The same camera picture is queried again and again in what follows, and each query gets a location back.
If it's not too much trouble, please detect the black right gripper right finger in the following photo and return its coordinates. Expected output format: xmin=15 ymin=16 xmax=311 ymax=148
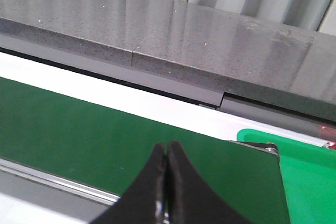
xmin=166 ymin=141 xmax=250 ymax=223

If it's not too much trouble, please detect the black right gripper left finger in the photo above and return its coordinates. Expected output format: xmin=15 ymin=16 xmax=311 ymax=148
xmin=91 ymin=143 xmax=166 ymax=223

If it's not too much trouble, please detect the green conveyor belt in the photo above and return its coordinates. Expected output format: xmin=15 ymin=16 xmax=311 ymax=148
xmin=1 ymin=78 xmax=290 ymax=223

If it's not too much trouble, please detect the green plastic bin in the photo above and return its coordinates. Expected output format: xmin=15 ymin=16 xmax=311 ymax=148
xmin=237 ymin=129 xmax=335 ymax=224

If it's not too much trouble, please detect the grey stone counter slab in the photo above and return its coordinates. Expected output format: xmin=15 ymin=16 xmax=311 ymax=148
xmin=1 ymin=0 xmax=335 ymax=121

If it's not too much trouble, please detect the grey rear conveyor rail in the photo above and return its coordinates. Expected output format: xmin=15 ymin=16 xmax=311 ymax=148
xmin=1 ymin=35 xmax=335 ymax=149

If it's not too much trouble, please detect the aluminium front conveyor rail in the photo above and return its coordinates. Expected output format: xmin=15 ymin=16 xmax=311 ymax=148
xmin=1 ymin=158 xmax=120 ymax=205

